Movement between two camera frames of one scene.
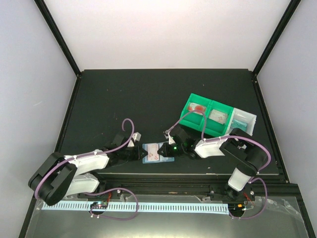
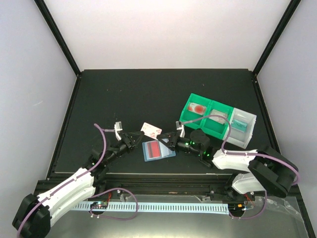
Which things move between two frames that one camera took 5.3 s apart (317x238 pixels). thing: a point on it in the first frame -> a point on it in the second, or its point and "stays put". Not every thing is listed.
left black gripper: [137, 156] -> [129, 142]
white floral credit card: [152, 154] -> [150, 130]
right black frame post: [291, 9] stays put
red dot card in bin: [192, 106] stays put
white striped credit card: [218, 116] stays put
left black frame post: [53, 29] stays put
